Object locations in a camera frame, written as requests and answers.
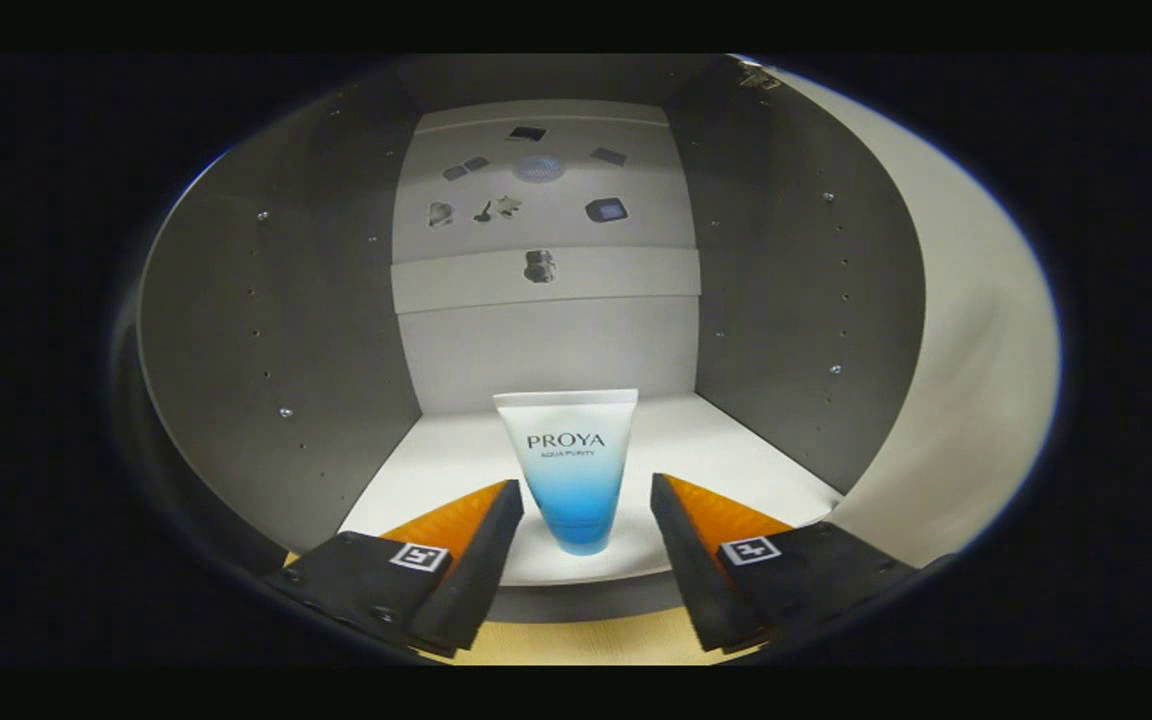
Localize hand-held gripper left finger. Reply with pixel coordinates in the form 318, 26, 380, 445
261, 479, 525, 659

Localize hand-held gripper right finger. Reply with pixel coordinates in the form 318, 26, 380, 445
650, 473, 927, 654

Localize white and blue tube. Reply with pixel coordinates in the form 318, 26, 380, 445
493, 388, 640, 557

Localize dark grey cabinet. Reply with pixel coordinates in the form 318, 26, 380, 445
136, 54, 927, 626

